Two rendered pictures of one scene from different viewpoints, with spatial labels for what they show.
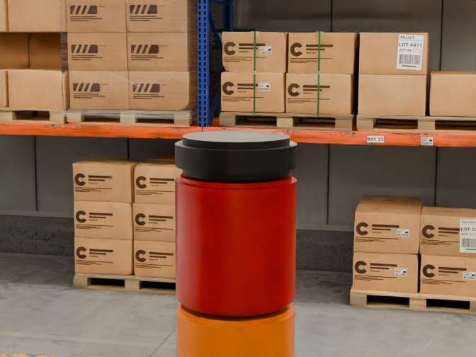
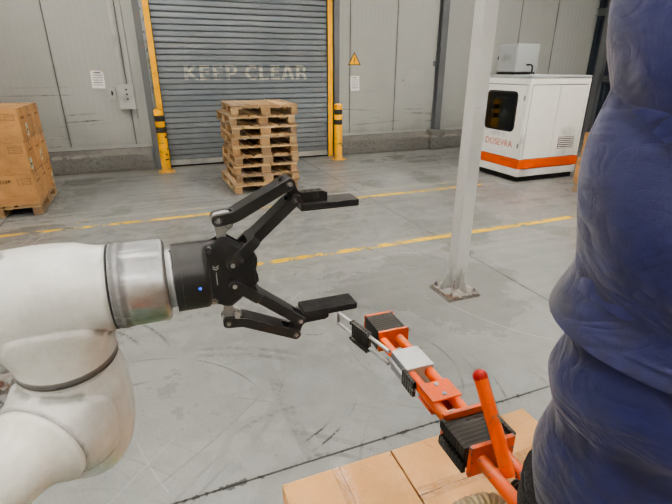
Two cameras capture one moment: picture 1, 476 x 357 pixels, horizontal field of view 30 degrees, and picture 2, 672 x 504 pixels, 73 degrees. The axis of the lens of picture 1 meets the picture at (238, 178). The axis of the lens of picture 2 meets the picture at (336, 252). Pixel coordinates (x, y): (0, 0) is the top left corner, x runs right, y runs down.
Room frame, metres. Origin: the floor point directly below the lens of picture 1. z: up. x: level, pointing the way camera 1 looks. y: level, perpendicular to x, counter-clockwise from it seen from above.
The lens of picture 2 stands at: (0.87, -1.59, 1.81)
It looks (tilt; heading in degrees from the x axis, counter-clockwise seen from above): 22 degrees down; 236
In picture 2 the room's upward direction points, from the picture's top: straight up
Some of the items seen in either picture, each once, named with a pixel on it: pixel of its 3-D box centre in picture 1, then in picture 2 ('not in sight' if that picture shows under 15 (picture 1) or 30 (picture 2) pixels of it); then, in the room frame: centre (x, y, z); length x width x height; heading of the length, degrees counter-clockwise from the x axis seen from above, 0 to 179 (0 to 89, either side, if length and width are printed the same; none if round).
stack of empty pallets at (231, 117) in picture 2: not in sight; (257, 143); (-2.28, -8.60, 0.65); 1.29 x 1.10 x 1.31; 78
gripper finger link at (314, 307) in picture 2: not in sight; (327, 304); (0.60, -2.01, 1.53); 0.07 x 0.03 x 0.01; 167
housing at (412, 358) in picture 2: not in sight; (411, 366); (0.31, -2.14, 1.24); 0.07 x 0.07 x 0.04; 76
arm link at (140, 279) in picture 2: not in sight; (145, 282); (0.80, -2.06, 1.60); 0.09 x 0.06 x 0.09; 77
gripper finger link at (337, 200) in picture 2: not in sight; (326, 201); (0.60, -2.01, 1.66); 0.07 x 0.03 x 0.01; 167
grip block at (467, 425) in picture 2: not in sight; (475, 437); (0.36, -1.93, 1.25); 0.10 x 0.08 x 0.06; 166
